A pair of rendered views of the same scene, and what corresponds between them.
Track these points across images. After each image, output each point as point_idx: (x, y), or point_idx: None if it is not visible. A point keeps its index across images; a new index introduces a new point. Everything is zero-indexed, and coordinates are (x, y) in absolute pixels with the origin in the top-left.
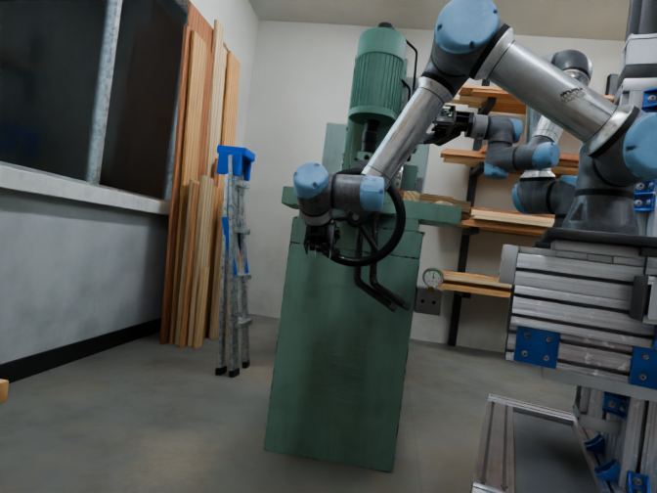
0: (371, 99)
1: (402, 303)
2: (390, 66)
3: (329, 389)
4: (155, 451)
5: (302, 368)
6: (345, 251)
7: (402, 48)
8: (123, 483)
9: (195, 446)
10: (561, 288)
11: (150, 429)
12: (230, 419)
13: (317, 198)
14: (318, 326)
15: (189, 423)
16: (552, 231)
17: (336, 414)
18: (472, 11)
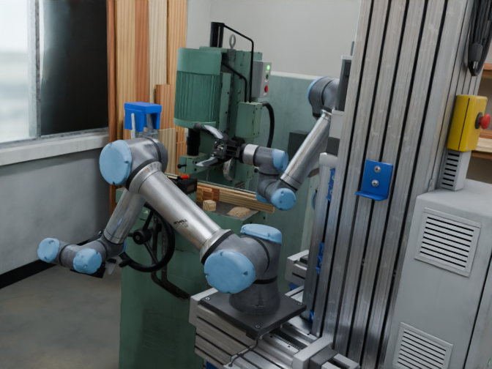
0: (182, 114)
1: (187, 298)
2: (198, 83)
3: (155, 344)
4: (45, 367)
5: (138, 326)
6: (160, 245)
7: (209, 64)
8: None
9: (73, 366)
10: (217, 338)
11: (53, 347)
12: (114, 343)
13: (53, 262)
14: (145, 298)
15: (83, 343)
16: (201, 302)
17: (161, 362)
18: (113, 159)
